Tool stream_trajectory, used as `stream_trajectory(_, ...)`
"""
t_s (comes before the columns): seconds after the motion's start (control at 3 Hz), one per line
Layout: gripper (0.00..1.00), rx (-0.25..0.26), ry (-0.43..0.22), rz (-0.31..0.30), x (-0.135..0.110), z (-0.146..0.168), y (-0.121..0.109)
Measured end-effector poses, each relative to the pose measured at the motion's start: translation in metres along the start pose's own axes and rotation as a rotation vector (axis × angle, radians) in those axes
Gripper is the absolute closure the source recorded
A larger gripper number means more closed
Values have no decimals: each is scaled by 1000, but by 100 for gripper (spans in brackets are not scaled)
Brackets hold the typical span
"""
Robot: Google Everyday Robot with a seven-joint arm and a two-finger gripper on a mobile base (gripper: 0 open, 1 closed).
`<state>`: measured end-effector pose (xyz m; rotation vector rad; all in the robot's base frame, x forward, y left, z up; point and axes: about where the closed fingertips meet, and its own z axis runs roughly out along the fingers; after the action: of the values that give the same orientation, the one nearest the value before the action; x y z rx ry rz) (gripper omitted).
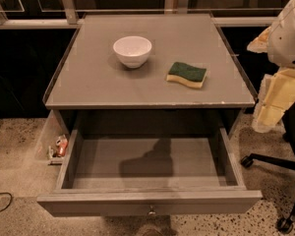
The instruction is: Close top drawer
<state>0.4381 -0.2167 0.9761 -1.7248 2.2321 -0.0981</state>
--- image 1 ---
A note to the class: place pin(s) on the black office chair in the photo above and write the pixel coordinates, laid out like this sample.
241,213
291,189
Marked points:
283,225

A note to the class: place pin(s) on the grey cabinet with glass top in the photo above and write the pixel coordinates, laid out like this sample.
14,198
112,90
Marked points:
93,78

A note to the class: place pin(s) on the white ceramic bowl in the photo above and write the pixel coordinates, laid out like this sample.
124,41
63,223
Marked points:
132,51

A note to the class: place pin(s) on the small metal drawer knob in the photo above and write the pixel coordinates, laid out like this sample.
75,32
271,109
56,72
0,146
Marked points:
151,211

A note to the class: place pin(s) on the orange item beside cabinet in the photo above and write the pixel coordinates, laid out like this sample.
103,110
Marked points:
59,150

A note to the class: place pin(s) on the metal window frame rail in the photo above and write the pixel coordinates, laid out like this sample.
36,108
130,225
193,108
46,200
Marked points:
59,14

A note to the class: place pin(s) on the green and yellow sponge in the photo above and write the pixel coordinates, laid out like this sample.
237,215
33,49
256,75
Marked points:
187,75

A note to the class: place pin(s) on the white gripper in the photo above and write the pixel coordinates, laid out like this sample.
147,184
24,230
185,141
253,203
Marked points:
287,39

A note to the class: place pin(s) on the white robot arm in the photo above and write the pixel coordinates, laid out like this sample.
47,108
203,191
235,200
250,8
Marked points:
277,92

